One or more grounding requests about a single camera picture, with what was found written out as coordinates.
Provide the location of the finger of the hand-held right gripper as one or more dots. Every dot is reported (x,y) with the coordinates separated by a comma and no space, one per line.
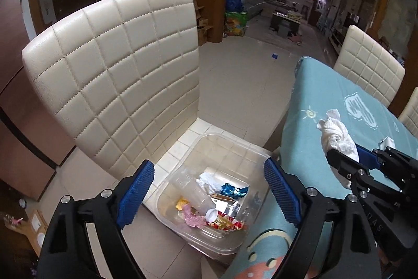
(367,156)
(346,166)

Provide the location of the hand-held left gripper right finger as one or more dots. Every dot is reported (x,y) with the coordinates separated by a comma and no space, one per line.
(281,194)

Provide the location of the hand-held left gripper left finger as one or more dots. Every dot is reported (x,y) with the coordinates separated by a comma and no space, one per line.
(137,194)

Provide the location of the white tissue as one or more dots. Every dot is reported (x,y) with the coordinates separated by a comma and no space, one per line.
(209,182)
(336,135)
(388,142)

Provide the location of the silver foil wrapper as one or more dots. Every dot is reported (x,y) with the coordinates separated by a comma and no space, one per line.
(234,209)

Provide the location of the blue foil wrapper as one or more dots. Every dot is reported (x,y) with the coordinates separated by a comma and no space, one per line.
(232,190)

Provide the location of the clear plastic cup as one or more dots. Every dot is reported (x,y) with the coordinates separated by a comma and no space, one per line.
(192,190)

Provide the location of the pink wrapper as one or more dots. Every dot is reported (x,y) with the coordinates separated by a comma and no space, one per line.
(192,217)

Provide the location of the red yellow snack wrapper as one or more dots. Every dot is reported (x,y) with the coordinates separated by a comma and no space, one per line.
(227,222)

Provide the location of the clear plastic container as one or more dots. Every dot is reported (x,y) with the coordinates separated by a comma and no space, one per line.
(228,148)

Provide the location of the white bottle cap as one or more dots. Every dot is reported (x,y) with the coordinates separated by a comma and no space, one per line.
(211,215)

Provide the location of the light blue printed tablecloth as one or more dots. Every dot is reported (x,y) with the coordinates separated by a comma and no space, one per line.
(310,151)

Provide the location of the cardboard box white label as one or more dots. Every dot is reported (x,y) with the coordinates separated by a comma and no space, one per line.
(38,230)

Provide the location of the large cream quilted chair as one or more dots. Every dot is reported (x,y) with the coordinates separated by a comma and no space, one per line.
(114,69)

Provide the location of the brown wooden wardrobe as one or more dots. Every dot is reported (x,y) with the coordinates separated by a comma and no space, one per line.
(23,122)

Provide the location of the coffee table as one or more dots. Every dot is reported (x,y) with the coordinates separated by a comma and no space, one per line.
(287,20)

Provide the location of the colourful printed bag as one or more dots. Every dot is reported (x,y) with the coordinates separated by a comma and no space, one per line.
(235,24)

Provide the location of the pile of cardboard boxes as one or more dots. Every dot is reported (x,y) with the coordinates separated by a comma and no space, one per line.
(204,24)

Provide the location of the wooden divider cabinet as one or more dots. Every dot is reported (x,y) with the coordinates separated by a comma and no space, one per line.
(217,14)

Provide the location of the blue bag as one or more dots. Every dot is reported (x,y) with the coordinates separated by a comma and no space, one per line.
(235,2)

